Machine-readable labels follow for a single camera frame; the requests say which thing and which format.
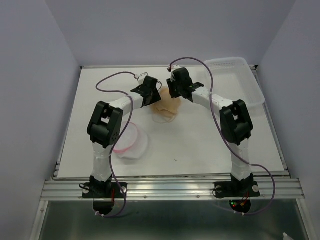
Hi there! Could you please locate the beige bra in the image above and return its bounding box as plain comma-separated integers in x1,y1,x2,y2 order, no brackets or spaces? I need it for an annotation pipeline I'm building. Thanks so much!
150,87,182,124

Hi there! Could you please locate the white mesh laundry bag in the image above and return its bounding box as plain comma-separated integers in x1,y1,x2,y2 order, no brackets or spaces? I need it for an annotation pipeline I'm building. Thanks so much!
113,122,149,160

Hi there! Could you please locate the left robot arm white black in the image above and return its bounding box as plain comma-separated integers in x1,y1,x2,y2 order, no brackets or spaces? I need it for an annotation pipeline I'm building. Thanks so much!
80,73,161,198

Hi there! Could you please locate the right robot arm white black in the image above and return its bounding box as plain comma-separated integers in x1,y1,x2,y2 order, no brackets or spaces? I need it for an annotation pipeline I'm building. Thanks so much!
167,65,255,199

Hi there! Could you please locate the white plastic basket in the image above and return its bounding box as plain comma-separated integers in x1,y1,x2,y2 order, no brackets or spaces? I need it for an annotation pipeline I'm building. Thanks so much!
202,57,265,109

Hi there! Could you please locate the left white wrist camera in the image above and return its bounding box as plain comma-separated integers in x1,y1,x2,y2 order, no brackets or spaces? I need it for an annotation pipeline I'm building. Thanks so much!
136,72,149,85

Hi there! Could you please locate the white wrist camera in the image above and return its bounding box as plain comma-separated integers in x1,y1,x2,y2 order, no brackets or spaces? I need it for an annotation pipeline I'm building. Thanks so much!
167,64,181,73
136,72,149,85

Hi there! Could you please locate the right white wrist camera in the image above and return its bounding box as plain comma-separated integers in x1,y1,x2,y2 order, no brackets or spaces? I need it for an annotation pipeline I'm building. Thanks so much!
167,64,181,73

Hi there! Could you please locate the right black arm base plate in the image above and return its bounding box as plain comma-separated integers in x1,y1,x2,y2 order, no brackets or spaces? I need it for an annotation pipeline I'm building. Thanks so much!
212,181,261,199

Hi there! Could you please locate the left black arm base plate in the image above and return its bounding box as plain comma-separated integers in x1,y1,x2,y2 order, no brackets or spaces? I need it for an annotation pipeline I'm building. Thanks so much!
79,181,124,199

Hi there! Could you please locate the aluminium frame rail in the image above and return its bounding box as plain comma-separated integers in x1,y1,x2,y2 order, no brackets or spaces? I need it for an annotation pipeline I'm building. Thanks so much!
40,170,305,201

